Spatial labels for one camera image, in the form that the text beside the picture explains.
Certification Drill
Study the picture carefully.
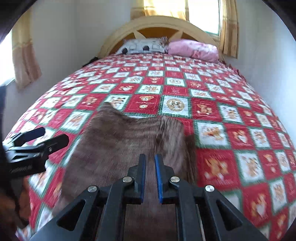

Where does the brown knitted sweater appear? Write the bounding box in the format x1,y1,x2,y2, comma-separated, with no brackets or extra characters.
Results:
53,103,197,240

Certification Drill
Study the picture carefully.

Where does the left hand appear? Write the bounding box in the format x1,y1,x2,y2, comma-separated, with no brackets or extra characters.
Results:
1,178,31,232

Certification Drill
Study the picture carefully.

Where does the yellow curtain side window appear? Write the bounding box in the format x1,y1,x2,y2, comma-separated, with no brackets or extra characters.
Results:
11,9,42,90

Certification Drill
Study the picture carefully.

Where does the red green patchwork bedspread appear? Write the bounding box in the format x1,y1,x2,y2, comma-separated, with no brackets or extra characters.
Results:
10,53,295,240

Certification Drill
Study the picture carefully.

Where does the black object beside bed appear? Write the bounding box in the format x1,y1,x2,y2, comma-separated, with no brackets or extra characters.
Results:
82,57,99,68

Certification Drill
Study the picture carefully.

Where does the grey white patterned pillow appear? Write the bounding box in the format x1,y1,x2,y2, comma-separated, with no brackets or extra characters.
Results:
115,38,166,55

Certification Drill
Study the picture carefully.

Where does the yellow curtain behind headboard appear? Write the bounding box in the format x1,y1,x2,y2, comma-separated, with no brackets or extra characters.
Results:
130,0,239,58

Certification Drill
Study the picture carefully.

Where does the pink pillow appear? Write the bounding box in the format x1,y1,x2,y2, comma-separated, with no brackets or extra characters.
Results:
167,39,219,62

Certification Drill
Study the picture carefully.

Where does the cream wooden headboard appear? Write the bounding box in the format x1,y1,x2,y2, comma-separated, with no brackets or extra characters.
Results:
98,16,219,58

